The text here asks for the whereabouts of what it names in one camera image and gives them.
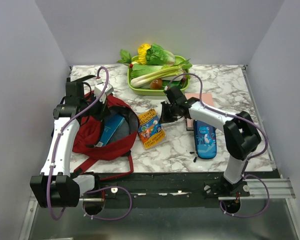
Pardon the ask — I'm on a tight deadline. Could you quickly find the blue dinosaur pencil case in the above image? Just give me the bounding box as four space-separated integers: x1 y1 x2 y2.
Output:
193 120 217 160

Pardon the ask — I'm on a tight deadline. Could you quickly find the teal notebook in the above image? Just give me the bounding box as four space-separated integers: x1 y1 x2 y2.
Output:
95 114 125 148

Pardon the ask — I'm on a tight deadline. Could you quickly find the aluminium frame rail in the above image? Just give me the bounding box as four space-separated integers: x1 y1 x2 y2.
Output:
29 178 297 201

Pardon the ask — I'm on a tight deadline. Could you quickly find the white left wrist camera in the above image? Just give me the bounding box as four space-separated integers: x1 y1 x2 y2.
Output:
93 78 114 104

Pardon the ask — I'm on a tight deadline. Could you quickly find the brown toy mushroom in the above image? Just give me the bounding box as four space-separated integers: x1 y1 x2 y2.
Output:
149 78 163 90

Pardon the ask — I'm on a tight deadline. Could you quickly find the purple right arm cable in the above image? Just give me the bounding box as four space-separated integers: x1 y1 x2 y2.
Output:
164 72 271 219

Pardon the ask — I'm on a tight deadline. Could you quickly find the red student backpack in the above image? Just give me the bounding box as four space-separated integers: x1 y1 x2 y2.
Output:
71 94 140 179

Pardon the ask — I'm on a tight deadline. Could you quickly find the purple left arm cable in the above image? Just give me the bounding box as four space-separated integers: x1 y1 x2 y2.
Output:
46 66 133 222

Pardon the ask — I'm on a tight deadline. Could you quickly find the green leafy sprig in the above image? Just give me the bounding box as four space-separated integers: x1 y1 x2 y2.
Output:
117 49 132 66

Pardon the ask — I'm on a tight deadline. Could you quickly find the yellow toy flower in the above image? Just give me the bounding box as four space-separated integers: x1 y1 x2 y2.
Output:
137 43 152 65

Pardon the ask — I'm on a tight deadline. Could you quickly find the green plastic tray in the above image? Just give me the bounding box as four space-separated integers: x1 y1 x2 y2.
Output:
127 55 193 97

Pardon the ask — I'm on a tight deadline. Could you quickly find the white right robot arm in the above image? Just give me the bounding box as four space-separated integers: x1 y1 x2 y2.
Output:
159 87 261 196

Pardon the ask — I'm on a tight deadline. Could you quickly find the green toy lettuce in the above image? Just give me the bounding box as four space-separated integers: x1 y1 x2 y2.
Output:
145 43 175 66

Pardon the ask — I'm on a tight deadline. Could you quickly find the toy celery stalk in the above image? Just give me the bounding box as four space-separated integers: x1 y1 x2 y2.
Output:
130 60 193 88

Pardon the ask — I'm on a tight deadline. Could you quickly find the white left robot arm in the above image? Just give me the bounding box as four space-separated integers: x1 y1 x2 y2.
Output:
30 80 113 208

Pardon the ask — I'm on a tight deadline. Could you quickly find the pink book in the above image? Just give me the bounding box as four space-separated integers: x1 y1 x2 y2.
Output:
185 93 214 131

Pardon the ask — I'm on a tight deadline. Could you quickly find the orange treehouse children's book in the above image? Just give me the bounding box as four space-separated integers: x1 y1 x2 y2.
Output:
138 108 166 150

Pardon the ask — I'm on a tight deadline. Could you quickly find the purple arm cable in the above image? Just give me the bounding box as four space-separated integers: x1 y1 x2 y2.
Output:
46 66 133 222
164 72 271 219

